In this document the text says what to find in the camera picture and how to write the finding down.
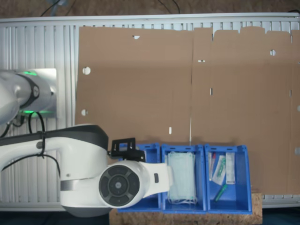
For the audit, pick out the long white printed packet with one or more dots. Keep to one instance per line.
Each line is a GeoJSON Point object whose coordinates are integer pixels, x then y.
{"type": "Point", "coordinates": [230, 168]}

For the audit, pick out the stack of white masks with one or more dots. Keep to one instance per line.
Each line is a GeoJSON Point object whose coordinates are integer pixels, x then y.
{"type": "Point", "coordinates": [182, 178]}

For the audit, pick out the blue bin holding syringes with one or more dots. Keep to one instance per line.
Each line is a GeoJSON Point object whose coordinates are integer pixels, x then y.
{"type": "Point", "coordinates": [239, 194]}

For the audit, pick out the blue bin holding cotton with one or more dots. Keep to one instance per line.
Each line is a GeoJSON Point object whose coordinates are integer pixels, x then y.
{"type": "Point", "coordinates": [153, 155]}

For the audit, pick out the green syringe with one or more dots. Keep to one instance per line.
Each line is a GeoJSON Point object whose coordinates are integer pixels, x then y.
{"type": "Point", "coordinates": [220, 192]}

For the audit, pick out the chipboard wood block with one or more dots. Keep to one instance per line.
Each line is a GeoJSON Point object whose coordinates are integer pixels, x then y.
{"type": "Point", "coordinates": [182, 219]}

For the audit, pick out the clear packet with red tube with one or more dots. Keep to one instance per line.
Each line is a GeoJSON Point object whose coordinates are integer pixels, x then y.
{"type": "Point", "coordinates": [212, 164]}

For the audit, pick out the black camera box on bracket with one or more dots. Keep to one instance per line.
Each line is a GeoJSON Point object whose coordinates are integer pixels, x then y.
{"type": "Point", "coordinates": [126, 150]}

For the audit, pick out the blue bin holding masks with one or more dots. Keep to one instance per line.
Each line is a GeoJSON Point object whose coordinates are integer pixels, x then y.
{"type": "Point", "coordinates": [180, 208]}

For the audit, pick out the grey chair base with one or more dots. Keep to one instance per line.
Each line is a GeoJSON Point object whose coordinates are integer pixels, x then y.
{"type": "Point", "coordinates": [58, 4]}

